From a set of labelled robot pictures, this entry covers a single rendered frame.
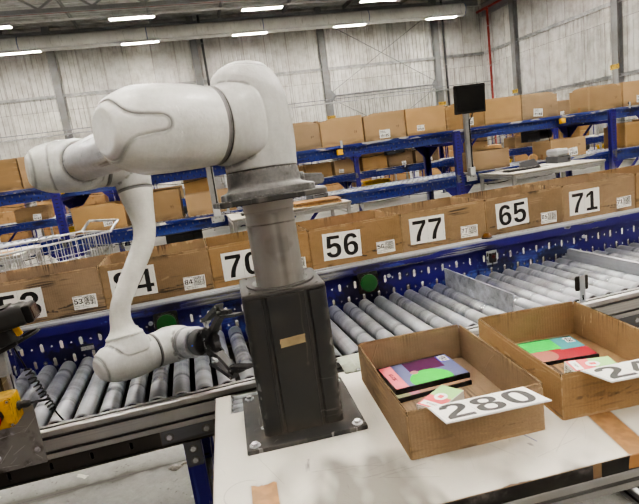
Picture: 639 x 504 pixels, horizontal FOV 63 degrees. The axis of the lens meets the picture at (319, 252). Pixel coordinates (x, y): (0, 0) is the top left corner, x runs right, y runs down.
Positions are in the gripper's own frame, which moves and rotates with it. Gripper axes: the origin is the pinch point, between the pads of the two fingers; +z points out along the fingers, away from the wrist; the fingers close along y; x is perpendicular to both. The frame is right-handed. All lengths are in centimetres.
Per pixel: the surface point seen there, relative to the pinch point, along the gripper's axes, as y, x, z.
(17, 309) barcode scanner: -20, 41, -27
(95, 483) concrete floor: 67, -8, -143
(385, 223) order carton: -22, -94, -15
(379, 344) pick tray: 8.6, -24.5, 24.0
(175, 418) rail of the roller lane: 18.0, 10.8, -21.9
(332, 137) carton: -148, -436, -311
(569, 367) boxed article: 18, -38, 65
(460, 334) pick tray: 11, -41, 38
